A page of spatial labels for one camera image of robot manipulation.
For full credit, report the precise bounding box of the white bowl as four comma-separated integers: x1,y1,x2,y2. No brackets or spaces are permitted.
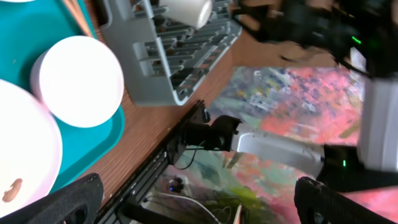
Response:
0,0,35,3

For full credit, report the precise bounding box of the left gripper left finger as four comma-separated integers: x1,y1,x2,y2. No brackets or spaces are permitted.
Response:
1,173,104,224

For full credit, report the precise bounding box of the teal serving tray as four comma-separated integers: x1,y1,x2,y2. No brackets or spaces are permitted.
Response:
1,0,125,192

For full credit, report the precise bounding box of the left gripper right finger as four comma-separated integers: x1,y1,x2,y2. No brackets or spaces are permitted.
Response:
294,177,394,224

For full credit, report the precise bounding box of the grey dishwasher rack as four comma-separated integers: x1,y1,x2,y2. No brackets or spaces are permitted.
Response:
94,0,241,106

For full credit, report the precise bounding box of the wooden chopstick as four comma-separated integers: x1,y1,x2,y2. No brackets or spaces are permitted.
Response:
62,0,93,37

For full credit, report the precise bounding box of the pink shallow bowl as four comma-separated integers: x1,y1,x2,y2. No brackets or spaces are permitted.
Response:
30,35,124,128

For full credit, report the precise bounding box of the white plate with peanut shells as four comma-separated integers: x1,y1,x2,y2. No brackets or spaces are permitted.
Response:
1,80,62,217

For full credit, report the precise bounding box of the white cup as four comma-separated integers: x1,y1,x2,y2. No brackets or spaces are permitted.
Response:
159,0,213,29

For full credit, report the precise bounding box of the black mounting rail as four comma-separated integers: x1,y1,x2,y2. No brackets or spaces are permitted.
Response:
95,100,210,224

